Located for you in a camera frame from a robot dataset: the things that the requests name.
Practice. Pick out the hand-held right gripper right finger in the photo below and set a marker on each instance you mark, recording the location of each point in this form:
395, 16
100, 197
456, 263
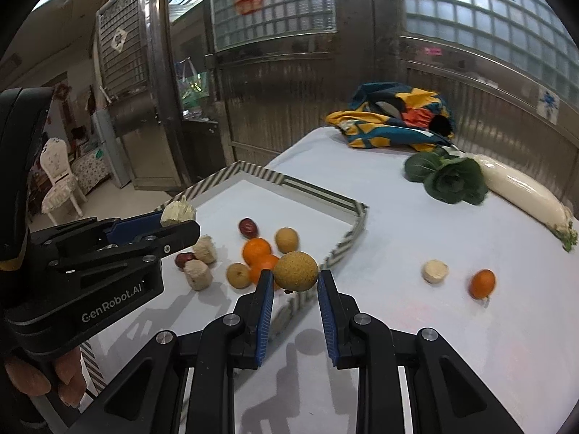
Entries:
326, 321

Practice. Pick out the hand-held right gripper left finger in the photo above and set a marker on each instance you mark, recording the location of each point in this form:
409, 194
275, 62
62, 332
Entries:
264, 321

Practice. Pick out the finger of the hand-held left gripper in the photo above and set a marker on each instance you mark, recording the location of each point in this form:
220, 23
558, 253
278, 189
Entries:
172, 239
131, 229

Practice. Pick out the red jujube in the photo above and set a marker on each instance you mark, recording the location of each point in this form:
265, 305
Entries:
182, 260
248, 228

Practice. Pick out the beige shredded wheat block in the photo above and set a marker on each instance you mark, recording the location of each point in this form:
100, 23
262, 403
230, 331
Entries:
197, 275

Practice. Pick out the large orange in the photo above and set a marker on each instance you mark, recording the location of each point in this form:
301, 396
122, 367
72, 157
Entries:
262, 269

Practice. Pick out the small tangerine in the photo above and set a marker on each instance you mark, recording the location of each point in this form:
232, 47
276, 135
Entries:
256, 251
482, 283

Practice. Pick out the striped-rim white tray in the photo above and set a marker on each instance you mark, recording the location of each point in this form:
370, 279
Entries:
271, 203

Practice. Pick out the person's left hand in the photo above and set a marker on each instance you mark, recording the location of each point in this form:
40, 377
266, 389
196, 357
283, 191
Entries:
70, 375

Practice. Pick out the white ornate chair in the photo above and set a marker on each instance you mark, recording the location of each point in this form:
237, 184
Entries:
59, 181

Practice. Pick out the green plastic bag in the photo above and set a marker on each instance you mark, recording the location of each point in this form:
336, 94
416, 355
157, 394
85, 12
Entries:
192, 86

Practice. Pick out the metal grille gate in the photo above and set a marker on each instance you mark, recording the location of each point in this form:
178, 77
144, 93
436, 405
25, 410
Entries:
124, 45

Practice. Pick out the green bok choy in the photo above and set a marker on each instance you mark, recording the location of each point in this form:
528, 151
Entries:
452, 181

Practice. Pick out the metal door with glass blocks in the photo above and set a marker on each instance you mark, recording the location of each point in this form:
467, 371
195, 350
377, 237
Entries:
271, 77
488, 54

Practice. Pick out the colourful patterned cloth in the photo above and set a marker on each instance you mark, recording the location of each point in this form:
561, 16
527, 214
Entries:
389, 117

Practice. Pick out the white radish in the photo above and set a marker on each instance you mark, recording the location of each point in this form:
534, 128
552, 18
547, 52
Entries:
520, 190

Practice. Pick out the pink sticker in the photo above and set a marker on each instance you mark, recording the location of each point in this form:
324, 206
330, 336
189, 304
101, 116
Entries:
433, 51

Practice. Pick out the blue and white sticker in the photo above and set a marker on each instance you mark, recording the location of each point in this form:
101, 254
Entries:
548, 104

